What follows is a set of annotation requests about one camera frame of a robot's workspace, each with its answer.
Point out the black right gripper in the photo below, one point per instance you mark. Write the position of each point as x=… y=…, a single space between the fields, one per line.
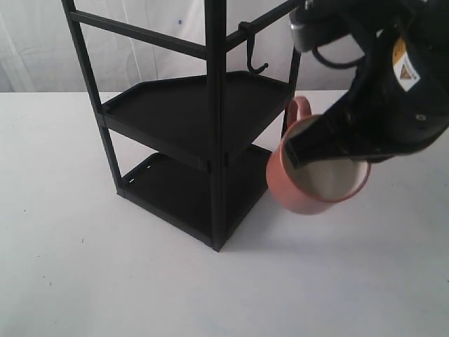
x=397 y=104

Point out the pink ceramic mug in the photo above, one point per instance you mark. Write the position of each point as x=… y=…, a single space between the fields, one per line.
x=317 y=186

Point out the black metal hook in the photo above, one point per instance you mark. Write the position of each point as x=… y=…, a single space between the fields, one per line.
x=249 y=30

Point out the black metal shelf rack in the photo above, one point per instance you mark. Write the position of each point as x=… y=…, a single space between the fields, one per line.
x=184 y=148

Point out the white backdrop cloth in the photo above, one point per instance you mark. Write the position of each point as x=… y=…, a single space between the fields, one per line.
x=37 y=52

